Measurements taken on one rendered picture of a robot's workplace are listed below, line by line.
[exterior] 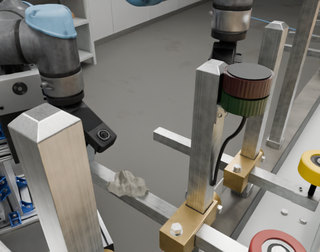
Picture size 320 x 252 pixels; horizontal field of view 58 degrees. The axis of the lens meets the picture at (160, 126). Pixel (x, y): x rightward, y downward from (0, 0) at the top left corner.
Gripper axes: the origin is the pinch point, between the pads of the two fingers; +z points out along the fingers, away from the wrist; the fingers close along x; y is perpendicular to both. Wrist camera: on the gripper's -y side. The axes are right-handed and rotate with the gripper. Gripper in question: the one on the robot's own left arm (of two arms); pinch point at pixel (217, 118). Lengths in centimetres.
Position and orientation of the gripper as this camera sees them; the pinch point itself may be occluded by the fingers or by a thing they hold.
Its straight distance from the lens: 69.8
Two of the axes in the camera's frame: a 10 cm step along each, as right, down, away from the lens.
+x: -9.6, -1.6, 2.4
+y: 2.9, -5.2, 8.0
